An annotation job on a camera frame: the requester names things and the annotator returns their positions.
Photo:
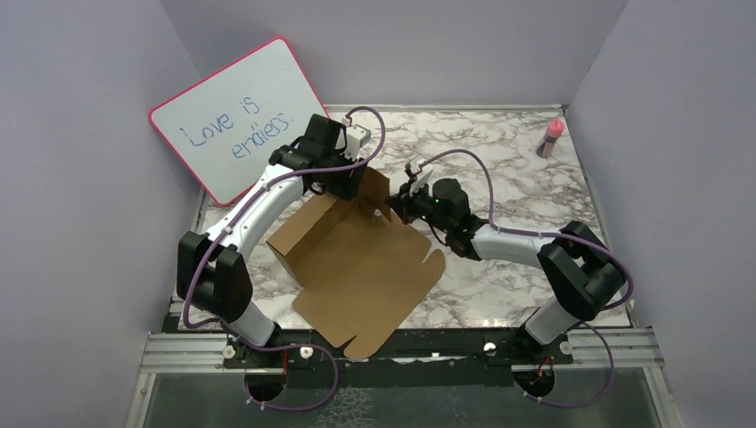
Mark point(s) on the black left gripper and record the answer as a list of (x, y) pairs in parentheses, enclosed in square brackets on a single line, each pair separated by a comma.
[(346, 186)]

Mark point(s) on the pink capped marker bottle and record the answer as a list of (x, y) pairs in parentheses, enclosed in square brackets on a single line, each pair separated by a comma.
[(547, 143)]

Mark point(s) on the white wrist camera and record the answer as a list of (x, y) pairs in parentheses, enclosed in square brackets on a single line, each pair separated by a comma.
[(419, 171), (354, 137)]

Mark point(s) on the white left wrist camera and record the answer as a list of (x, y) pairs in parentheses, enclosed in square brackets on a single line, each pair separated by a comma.
[(354, 137)]

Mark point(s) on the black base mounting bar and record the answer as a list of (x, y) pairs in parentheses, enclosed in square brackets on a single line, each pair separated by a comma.
[(409, 358)]

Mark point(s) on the pink framed whiteboard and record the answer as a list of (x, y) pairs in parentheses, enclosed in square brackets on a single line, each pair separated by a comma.
[(225, 127)]

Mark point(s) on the brown cardboard box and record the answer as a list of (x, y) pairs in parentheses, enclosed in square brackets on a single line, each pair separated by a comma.
[(360, 269)]

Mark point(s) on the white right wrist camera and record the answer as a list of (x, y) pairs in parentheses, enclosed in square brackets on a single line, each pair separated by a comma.
[(419, 171)]

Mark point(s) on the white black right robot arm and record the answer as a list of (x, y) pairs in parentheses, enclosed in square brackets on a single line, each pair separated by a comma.
[(583, 278)]

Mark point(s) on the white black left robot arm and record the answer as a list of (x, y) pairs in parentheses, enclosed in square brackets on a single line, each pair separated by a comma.
[(211, 267)]

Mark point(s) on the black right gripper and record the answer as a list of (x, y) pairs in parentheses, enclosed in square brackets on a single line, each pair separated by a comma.
[(401, 202)]

